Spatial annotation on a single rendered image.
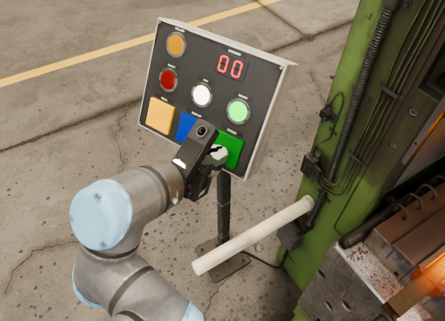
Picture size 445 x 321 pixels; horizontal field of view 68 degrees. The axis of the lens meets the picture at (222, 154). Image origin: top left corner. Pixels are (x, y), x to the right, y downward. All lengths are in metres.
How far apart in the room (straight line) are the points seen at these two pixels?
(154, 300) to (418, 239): 0.51
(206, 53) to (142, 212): 0.41
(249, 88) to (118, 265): 0.43
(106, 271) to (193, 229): 1.27
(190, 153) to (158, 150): 1.52
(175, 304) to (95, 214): 0.17
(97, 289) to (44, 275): 1.34
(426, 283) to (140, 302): 0.48
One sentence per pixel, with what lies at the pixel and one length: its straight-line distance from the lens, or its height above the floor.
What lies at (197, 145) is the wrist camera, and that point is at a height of 1.14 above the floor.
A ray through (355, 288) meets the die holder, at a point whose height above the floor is 0.86.
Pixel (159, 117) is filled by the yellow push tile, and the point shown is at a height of 1.01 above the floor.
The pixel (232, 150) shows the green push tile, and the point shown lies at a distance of 0.76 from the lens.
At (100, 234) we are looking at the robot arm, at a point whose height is 1.18.
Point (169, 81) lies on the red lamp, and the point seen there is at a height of 1.09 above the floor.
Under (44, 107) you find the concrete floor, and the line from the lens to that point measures 2.68.
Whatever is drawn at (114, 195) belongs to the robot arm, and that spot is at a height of 1.21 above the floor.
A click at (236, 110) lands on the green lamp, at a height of 1.09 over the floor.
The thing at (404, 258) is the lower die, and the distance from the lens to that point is 0.74.
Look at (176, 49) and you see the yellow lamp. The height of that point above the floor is 1.16.
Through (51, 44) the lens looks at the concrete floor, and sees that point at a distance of 3.35.
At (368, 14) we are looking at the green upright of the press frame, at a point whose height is 1.27.
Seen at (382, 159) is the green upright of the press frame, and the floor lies 0.99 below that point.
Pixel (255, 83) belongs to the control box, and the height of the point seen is 1.15.
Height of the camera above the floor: 1.59
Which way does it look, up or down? 50 degrees down
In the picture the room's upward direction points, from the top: straight up
